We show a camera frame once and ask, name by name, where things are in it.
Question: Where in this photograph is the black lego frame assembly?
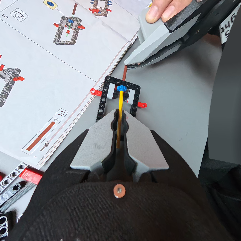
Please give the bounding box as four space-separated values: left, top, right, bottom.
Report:
90 76 147 141

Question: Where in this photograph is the brown lego axle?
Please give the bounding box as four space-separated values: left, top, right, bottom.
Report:
122 64 129 82

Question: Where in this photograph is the person's right hand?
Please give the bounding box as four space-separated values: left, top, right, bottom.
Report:
146 0 189 24

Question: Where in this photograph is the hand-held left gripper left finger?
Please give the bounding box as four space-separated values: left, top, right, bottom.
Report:
70 109 120 175

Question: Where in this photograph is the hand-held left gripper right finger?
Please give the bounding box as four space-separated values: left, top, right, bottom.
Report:
121 110 170 183

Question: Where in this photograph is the person's dark clothing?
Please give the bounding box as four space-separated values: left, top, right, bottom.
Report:
197 158 241 241

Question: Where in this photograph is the pile of lego pieces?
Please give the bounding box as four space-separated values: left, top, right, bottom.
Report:
0 163 44 239

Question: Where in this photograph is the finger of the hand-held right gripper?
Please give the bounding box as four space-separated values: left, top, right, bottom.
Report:
128 40 185 68
124 8 189 66

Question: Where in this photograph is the lego instruction booklet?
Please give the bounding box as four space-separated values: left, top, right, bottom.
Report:
0 0 153 168

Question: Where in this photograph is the yellow lego axle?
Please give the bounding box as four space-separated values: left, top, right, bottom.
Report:
116 90 125 149

